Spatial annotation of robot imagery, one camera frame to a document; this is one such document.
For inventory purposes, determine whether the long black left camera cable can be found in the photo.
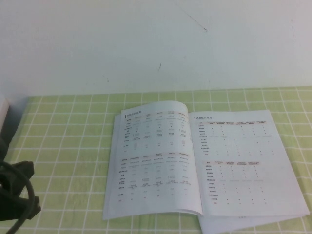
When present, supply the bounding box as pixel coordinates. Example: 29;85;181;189
4;179;37;234

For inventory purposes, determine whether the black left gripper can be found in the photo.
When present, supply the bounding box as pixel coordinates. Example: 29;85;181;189
0;160;41;223

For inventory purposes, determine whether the white printed booklet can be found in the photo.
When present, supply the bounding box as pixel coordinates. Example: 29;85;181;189
102;100;310;234

